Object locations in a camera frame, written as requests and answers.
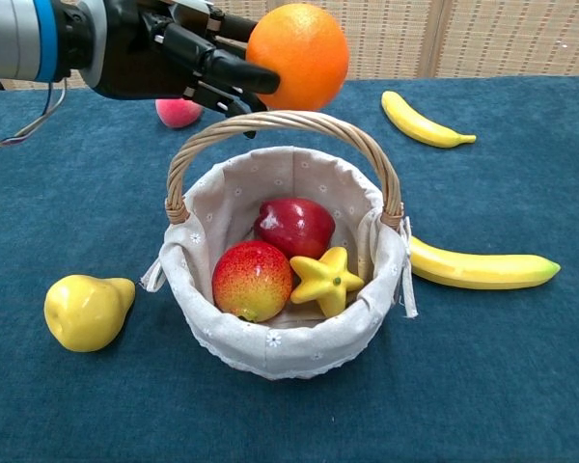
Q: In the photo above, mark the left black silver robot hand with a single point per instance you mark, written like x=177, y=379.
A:
x=140, y=53

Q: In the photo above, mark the orange fruit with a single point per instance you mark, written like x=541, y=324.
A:
x=304, y=53

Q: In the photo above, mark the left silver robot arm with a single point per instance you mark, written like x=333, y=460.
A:
x=14, y=38

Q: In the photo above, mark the wicker basket with cloth liner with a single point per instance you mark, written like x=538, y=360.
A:
x=280, y=342

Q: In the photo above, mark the pink peach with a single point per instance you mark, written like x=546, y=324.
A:
x=178, y=115

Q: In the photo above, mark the blue table mat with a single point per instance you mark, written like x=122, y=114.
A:
x=77, y=202

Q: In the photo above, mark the dark red apple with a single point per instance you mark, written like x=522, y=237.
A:
x=294, y=224

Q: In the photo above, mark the bamboo folding screen panel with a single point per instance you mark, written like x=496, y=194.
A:
x=391, y=38
x=521, y=38

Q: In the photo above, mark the red yellow apple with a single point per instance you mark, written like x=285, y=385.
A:
x=251, y=282

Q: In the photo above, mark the yellow pear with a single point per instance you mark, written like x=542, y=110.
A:
x=84, y=313

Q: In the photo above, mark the plain yellow banana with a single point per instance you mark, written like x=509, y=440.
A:
x=415, y=123

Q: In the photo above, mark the yellow starfruit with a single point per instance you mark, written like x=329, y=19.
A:
x=325, y=282

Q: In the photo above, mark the green-tipped yellow banana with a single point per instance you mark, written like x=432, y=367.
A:
x=477, y=270

